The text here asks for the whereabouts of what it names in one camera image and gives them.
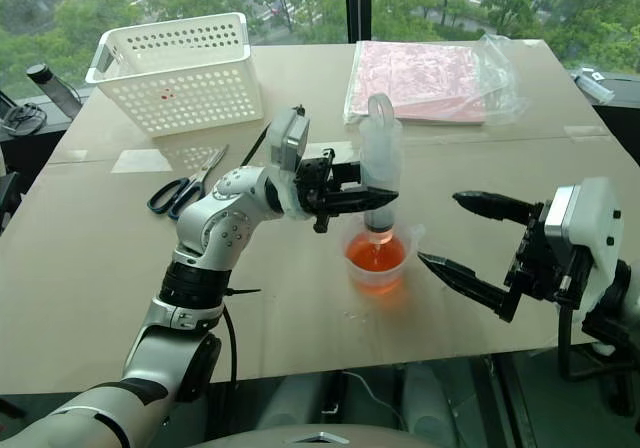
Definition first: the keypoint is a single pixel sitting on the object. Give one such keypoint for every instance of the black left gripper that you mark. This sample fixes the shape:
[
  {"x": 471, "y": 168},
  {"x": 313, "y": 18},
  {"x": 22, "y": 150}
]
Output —
[{"x": 316, "y": 183}]

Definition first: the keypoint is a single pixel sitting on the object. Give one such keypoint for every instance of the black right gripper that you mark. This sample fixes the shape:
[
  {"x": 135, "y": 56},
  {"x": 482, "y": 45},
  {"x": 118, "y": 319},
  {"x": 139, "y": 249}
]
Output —
[{"x": 542, "y": 268}]

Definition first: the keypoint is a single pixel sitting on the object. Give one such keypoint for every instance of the large clear plastic syringe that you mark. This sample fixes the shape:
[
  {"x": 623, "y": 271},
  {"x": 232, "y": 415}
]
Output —
[{"x": 381, "y": 153}]

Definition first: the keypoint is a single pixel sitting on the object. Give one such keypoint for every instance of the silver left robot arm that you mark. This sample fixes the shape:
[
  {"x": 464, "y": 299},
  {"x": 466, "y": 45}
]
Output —
[{"x": 220, "y": 218}]

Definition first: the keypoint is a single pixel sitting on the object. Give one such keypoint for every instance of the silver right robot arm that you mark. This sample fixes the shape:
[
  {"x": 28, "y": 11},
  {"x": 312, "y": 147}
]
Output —
[{"x": 622, "y": 293}]

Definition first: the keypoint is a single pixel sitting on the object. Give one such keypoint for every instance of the clear cup with red liquid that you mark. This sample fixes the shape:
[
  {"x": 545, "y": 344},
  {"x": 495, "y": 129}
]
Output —
[{"x": 375, "y": 268}]

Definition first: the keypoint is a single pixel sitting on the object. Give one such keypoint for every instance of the thin black pen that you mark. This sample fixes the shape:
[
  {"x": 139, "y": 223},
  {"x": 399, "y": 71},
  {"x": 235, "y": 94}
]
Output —
[{"x": 255, "y": 144}]

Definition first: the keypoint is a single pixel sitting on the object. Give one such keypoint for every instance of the pink sheets in clear bag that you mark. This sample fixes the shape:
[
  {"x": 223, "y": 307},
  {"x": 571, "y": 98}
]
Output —
[{"x": 415, "y": 78}]

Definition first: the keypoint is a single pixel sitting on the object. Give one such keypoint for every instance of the black side desk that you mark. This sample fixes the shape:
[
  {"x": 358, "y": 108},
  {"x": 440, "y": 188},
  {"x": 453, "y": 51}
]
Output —
[{"x": 620, "y": 128}]

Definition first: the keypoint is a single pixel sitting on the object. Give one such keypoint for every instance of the white perforated plastic basket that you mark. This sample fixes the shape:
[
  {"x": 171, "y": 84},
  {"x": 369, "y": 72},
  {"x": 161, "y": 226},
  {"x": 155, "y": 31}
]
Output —
[{"x": 185, "y": 88}]

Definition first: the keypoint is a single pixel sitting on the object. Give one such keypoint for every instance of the silver robot torso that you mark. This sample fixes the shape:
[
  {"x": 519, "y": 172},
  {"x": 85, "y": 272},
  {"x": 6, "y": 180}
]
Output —
[{"x": 310, "y": 438}]

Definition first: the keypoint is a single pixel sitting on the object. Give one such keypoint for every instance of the black water bottle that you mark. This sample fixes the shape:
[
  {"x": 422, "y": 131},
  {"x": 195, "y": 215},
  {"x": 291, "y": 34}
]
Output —
[{"x": 55, "y": 88}]

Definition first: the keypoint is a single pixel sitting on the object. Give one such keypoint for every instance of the black side table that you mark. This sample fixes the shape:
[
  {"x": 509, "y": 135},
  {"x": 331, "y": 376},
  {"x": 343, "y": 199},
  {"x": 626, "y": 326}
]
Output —
[{"x": 30, "y": 148}]

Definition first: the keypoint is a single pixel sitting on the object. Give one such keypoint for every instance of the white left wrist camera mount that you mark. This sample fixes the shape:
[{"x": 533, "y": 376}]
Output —
[{"x": 289, "y": 140}]

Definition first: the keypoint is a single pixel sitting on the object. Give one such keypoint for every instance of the dark window frame post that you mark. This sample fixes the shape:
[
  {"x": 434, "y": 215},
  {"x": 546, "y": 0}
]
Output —
[{"x": 358, "y": 3}]

